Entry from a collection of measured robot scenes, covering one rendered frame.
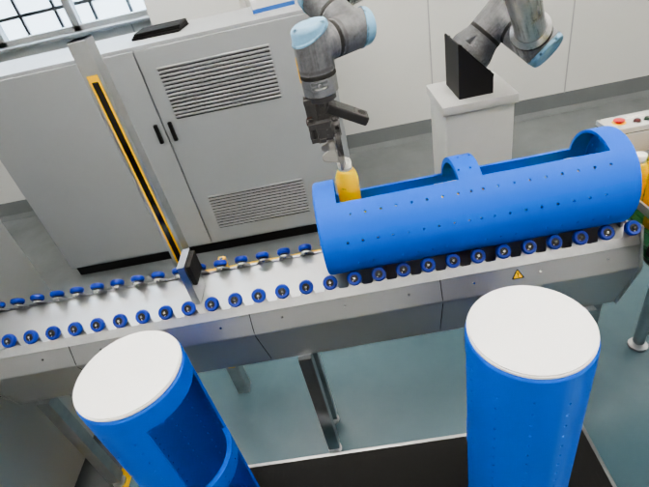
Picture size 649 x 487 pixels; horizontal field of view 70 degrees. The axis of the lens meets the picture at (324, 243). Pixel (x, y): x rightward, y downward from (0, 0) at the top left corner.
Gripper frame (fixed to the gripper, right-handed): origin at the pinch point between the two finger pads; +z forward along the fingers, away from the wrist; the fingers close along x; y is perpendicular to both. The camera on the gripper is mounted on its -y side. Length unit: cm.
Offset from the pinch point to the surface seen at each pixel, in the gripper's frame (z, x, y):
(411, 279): 37.7, 11.7, -13.4
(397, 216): 13.5, 12.0, -11.5
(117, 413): 25, 51, 63
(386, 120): 113, -281, -44
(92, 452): 100, 11, 123
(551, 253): 38, 11, -55
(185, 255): 22, -1, 55
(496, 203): 15.0, 12.7, -38.3
